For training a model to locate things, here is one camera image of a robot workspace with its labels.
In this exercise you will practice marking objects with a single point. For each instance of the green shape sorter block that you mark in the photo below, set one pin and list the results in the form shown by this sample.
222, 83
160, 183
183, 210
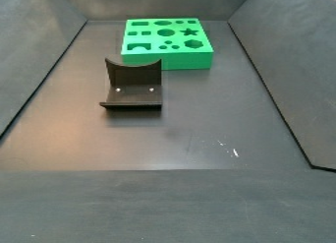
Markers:
175, 40

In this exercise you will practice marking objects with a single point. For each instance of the black curved holder bracket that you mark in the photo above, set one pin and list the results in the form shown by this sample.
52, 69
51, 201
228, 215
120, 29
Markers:
135, 85

